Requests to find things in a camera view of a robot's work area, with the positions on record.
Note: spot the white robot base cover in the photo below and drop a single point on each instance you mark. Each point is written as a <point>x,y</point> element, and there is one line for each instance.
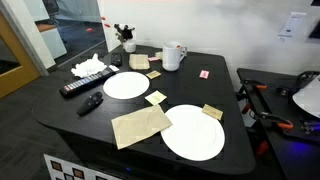
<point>308,98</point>

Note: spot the pink packet near mug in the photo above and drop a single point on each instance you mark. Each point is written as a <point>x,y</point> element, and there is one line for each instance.
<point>153,59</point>

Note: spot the white ceramic mug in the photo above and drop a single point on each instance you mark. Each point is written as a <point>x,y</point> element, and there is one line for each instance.
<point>172,56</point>

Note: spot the yellow sticky packet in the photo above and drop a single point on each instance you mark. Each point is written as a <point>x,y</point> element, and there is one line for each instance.
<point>155,98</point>

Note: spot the small tan packet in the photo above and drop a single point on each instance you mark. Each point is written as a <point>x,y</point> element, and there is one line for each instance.
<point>153,74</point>

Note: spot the white plate far side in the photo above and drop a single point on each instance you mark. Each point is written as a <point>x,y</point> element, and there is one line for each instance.
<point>126,85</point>

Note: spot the folded brown napkin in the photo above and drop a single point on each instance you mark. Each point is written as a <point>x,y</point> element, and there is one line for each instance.
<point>139,62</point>

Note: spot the pink sugar packet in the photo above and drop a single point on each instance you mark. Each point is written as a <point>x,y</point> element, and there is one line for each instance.
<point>204,74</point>

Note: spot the large brown paper napkin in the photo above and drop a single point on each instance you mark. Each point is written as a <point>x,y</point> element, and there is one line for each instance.
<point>139,125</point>

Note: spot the small brown packet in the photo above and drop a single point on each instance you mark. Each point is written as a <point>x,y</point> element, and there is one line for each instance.
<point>213,112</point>

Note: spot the white plate near robot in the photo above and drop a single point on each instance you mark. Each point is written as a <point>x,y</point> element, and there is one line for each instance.
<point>193,134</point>

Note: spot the small black remote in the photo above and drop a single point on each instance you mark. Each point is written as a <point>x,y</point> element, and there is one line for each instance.
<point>92,102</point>

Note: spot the white vase with dried flowers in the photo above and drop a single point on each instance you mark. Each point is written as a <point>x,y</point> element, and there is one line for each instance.
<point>125,36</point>

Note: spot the long black remote control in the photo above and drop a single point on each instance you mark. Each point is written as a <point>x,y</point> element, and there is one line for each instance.
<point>83,84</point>

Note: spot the crumpled white tissue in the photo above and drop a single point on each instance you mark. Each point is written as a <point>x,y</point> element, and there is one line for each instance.
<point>88,67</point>

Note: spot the checkered calibration board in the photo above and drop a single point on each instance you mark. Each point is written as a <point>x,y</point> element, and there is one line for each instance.
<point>64,170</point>

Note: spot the orange handled clamp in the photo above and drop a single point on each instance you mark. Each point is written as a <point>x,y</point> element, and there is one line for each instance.
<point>255,83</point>
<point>279,121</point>

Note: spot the wall control panel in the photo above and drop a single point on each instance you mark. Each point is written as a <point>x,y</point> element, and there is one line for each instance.
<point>291,25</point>

